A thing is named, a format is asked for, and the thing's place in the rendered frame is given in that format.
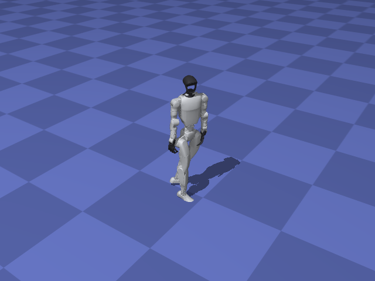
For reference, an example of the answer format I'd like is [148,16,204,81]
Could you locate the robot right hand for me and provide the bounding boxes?
[168,140,178,153]

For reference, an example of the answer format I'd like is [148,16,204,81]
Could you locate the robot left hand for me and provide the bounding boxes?
[197,131,206,146]

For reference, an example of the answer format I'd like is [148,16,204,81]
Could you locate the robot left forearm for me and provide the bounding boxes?
[200,118,208,133]

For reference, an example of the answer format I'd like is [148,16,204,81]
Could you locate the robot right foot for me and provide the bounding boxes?
[177,190,194,202]

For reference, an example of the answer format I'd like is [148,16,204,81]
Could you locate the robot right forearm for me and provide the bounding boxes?
[169,120,177,144]

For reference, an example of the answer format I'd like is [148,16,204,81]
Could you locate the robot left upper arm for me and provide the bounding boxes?
[199,93,208,119]

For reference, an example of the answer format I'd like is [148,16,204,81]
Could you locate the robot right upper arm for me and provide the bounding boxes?
[170,97,181,126]

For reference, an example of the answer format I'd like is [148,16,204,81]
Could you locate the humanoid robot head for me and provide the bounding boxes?
[183,76,197,98]

